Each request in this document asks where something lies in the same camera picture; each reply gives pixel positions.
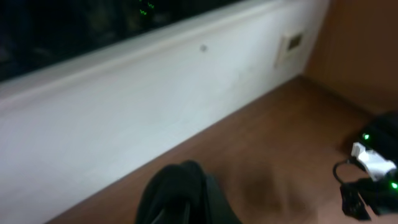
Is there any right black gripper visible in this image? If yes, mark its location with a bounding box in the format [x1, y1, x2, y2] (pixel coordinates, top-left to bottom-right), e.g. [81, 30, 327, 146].
[338, 111, 397, 221]

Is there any black nike t-shirt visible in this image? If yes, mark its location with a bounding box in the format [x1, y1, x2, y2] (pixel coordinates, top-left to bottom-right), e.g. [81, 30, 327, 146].
[134, 161, 241, 224]

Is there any dark window pane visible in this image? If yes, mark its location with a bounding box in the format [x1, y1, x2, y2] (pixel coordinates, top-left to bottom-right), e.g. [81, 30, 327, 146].
[1, 0, 238, 81]

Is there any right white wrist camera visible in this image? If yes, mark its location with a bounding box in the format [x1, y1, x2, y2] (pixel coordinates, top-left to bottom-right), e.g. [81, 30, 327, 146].
[351, 142, 397, 181]

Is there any right black camera cable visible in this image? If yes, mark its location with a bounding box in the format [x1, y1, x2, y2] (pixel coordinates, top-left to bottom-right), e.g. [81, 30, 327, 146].
[332, 158, 361, 187]

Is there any white wall outlet plate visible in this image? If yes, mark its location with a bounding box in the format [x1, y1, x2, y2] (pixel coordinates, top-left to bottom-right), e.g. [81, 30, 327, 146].
[274, 29, 305, 68]

